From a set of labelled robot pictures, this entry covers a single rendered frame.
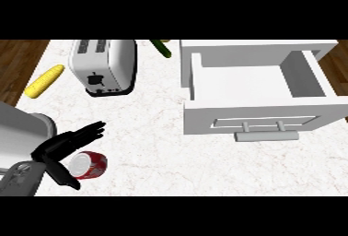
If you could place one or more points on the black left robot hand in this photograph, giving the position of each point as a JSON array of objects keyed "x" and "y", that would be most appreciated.
[{"x": 55, "y": 149}]

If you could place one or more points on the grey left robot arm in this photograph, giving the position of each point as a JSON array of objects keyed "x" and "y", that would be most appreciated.
[{"x": 21, "y": 135}]

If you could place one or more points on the white open drawer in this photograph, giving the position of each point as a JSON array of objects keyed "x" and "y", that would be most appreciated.
[{"x": 239, "y": 83}]

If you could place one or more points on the yellow corn cob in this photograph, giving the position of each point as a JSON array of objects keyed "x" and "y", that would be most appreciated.
[{"x": 43, "y": 81}]

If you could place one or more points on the white silver toaster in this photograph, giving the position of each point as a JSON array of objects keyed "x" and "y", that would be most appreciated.
[{"x": 102, "y": 66}]

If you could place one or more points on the green cucumber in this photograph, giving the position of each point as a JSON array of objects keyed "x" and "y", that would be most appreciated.
[{"x": 163, "y": 49}]

